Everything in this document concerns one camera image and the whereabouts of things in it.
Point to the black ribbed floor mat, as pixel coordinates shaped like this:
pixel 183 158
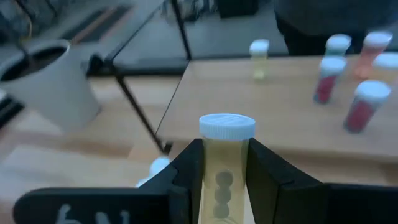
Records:
pixel 236 7

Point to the blue bottle with red pills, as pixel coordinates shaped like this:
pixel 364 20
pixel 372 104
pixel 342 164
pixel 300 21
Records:
pixel 326 87
pixel 360 115

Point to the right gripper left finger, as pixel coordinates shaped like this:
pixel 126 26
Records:
pixel 174 193

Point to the small yellow-green pill bottle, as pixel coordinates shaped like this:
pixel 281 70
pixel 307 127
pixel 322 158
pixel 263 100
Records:
pixel 387 60
pixel 225 155
pixel 259 62

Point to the black mat with striped edge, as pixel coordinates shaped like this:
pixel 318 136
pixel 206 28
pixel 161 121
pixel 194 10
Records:
pixel 93 31

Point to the wooden shelf with black frame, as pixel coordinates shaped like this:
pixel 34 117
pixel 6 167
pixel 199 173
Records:
pixel 248 102

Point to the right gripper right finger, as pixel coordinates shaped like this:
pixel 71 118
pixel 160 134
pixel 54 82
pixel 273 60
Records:
pixel 280 202

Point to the orange transparent cup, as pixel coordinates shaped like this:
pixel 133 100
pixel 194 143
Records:
pixel 370 59

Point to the person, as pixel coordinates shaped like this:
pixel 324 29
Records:
pixel 298 37

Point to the large orange pill bottle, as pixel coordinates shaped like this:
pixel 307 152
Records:
pixel 158 166

